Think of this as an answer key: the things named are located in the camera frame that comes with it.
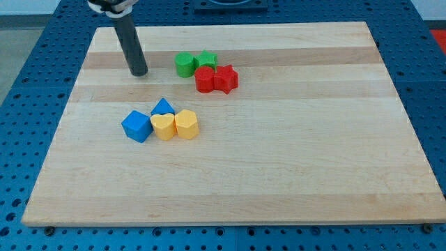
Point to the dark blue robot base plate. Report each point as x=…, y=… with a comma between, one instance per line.
x=201, y=6

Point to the blue cube block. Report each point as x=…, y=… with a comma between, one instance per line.
x=137, y=126

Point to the green cylinder block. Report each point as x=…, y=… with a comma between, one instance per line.
x=184, y=62

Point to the red cylinder block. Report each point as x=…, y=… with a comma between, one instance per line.
x=204, y=79

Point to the green star block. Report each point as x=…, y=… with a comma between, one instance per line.
x=206, y=58

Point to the red star block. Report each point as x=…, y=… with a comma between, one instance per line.
x=225, y=79

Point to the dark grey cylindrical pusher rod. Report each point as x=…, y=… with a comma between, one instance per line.
x=130, y=44

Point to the yellow hexagon block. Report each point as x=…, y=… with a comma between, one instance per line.
x=187, y=124

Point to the blue triangle block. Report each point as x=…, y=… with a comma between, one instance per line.
x=162, y=107

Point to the light wooden board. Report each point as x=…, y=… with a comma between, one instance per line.
x=315, y=134

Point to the yellow heart block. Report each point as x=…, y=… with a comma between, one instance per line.
x=164, y=125

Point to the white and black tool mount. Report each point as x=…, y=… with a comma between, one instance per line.
x=112, y=8

